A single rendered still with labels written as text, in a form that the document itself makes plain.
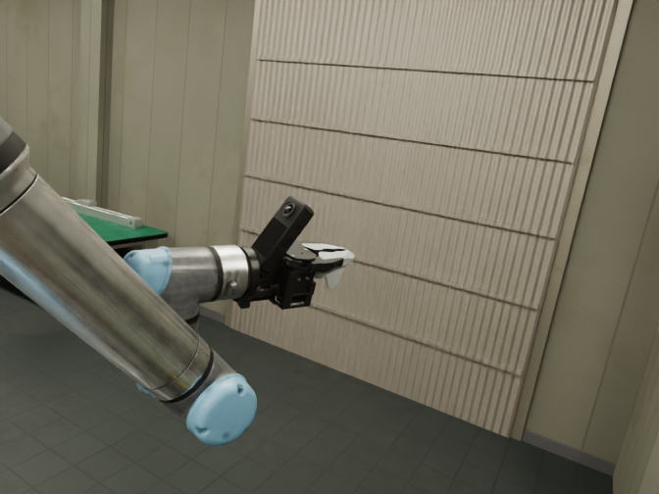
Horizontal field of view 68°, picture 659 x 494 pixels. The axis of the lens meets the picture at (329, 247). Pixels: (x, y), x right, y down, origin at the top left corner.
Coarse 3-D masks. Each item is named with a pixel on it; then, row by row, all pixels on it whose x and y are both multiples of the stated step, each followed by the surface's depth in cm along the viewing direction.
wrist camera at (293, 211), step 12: (288, 204) 70; (300, 204) 69; (276, 216) 71; (288, 216) 69; (300, 216) 68; (312, 216) 70; (264, 228) 71; (276, 228) 70; (288, 228) 68; (300, 228) 69; (264, 240) 70; (276, 240) 69; (288, 240) 69; (264, 252) 69; (276, 252) 69; (264, 264) 68; (276, 264) 70
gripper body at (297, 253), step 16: (256, 256) 68; (288, 256) 71; (304, 256) 72; (256, 272) 67; (272, 272) 71; (288, 272) 70; (304, 272) 72; (256, 288) 68; (272, 288) 72; (288, 288) 71; (304, 288) 74; (240, 304) 70; (288, 304) 72; (304, 304) 75
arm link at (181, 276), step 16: (128, 256) 59; (144, 256) 58; (160, 256) 59; (176, 256) 60; (192, 256) 62; (208, 256) 63; (144, 272) 57; (160, 272) 58; (176, 272) 59; (192, 272) 61; (208, 272) 62; (160, 288) 58; (176, 288) 60; (192, 288) 61; (208, 288) 62; (176, 304) 60; (192, 304) 62
